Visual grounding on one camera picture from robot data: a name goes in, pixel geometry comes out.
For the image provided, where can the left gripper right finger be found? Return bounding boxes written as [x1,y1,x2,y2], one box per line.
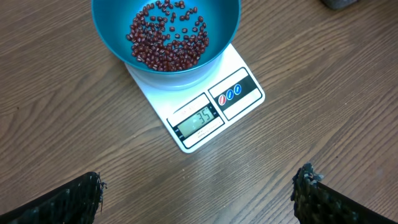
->
[290,162,397,224]

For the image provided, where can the clear plastic container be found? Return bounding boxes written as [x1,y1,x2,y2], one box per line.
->
[320,0,359,10]

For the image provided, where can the blue plastic bowl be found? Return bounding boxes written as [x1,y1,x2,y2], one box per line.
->
[91,0,242,76]

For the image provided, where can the red beans in bowl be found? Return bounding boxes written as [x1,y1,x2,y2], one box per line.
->
[126,0,210,72]

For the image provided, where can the white digital kitchen scale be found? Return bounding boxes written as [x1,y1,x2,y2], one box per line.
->
[126,45,266,154]

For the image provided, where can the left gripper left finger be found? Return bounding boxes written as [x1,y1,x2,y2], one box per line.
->
[1,172,107,224]

